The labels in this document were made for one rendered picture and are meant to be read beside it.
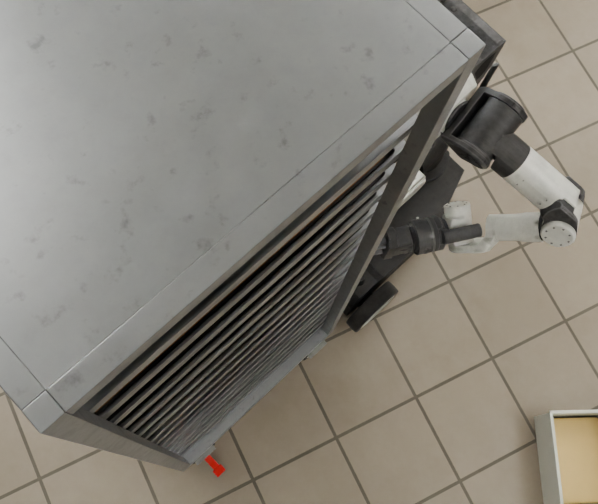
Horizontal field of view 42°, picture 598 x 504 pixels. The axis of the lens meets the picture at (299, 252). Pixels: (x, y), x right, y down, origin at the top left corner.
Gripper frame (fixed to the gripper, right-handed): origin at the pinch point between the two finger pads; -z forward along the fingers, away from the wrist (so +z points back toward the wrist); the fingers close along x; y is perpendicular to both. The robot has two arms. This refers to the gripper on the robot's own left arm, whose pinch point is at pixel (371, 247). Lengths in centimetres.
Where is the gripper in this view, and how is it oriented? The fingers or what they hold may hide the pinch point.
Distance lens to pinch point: 191.9
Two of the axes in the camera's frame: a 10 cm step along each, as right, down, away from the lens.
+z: 9.7, -2.1, 1.3
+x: 0.6, -2.9, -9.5
